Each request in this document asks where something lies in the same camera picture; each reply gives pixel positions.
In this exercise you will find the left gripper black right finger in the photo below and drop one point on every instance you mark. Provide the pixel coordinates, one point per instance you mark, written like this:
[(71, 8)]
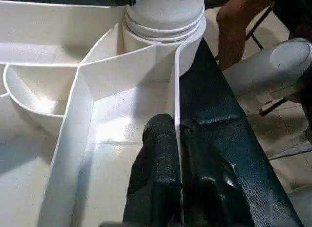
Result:
[(209, 188)]

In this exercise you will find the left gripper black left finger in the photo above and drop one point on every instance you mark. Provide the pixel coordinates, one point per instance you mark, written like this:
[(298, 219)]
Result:
[(156, 168)]

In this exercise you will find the white plastic table leg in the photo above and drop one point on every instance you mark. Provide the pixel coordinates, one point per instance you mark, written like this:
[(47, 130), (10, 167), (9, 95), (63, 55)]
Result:
[(165, 12)]

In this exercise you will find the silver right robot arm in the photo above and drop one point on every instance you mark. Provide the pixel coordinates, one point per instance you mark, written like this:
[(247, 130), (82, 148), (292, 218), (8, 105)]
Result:
[(268, 66)]

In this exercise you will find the black stand leg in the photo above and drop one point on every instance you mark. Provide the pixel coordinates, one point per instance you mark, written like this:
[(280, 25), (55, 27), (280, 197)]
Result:
[(260, 19), (270, 107)]

